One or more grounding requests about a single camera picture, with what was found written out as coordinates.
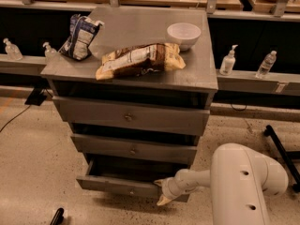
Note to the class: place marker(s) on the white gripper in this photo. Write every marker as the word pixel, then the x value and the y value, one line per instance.
pixel 171 187

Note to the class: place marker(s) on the grey bottom drawer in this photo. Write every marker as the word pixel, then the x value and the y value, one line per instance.
pixel 127 176

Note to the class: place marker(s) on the grey drawer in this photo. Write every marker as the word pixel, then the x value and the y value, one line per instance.
pixel 132 115
pixel 127 176
pixel 124 148

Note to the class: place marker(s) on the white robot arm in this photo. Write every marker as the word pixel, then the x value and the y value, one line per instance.
pixel 239 178

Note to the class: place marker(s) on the grey middle drawer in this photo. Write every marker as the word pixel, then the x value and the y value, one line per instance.
pixel 124 148

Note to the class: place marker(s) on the grey top drawer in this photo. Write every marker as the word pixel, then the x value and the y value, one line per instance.
pixel 132 115

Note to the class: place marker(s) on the grey drawer cabinet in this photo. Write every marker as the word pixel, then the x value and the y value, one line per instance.
pixel 129 26

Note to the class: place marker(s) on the black object bottom edge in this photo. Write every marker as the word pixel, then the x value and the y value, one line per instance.
pixel 58 217

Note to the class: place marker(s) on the black stand leg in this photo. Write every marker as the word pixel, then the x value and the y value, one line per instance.
pixel 288 156

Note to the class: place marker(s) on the yellow brown chip bag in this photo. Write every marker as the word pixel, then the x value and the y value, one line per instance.
pixel 140 60

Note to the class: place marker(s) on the white pump bottle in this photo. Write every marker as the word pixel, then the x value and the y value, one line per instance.
pixel 228 62

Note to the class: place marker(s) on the black floor box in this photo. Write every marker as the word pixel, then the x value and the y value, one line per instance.
pixel 37 97

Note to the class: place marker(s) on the white bowl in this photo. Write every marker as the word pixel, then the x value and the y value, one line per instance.
pixel 184 34

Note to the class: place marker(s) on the clear water bottle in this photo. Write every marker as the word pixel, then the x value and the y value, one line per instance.
pixel 268 61

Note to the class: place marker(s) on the clear pump bottle near cabinet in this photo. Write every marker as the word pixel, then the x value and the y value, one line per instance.
pixel 50 52

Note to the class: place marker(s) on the blue white snack bag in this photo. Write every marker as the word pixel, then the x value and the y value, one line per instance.
pixel 82 31

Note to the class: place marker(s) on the clear pump bottle far left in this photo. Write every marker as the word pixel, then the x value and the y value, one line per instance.
pixel 12 50

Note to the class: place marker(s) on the grey shelf rail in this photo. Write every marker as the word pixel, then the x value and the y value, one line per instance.
pixel 250 82

